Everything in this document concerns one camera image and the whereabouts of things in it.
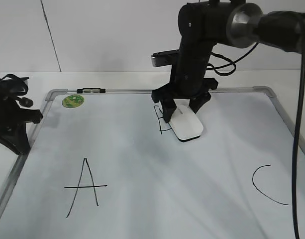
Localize black cables on left gripper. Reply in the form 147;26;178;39
0;74;35;109

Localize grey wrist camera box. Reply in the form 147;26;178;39
151;49;179;68

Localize white whiteboard with grey frame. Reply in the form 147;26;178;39
0;87;294;239

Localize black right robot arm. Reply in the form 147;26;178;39
151;0;305;122

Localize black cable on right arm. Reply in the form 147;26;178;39
206;9;305;239

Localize white whiteboard eraser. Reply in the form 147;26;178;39
169;105;204;142

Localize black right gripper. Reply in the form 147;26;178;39
151;51;218;123

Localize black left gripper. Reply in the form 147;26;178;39
0;74;43;155

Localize round green magnet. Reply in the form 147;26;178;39
62;95;85;109

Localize black and silver hanging clip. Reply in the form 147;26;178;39
76;88;106;94

